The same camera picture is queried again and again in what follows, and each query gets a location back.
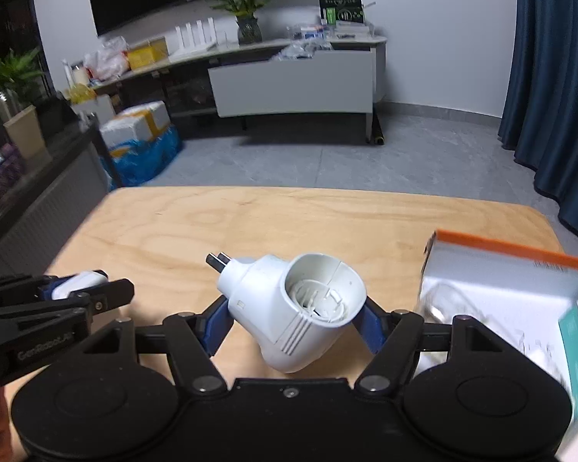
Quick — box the blue plastic bag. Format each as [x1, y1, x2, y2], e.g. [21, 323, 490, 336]
[109, 125, 183, 187]

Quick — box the white yellow floor box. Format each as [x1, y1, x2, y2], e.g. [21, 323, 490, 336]
[100, 101, 171, 157]

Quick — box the white usb charger cube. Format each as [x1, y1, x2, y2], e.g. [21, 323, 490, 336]
[47, 271, 108, 300]

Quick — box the orange white cardboard box lid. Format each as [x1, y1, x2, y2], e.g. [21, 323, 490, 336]
[415, 228, 578, 386]

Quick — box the white tv console cabinet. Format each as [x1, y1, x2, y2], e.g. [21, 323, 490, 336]
[94, 35, 387, 145]

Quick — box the white router with antennas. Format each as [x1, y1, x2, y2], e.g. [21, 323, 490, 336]
[169, 18, 218, 60]

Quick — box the white plastic bag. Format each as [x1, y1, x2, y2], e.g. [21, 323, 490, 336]
[83, 37, 130, 81]

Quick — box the black side cabinet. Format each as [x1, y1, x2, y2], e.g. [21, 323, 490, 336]
[0, 117, 118, 275]

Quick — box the blue curtain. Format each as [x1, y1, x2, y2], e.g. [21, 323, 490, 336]
[498, 0, 578, 236]

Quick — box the purple storage box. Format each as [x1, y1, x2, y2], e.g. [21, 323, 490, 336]
[0, 144, 25, 200]

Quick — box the black green display box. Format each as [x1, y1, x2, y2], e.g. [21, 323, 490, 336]
[318, 0, 365, 25]

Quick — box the white plug-in vaporizer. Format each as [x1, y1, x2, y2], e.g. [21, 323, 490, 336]
[205, 253, 366, 373]

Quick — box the yellow cardboard box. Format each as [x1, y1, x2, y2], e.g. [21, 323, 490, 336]
[126, 37, 169, 70]

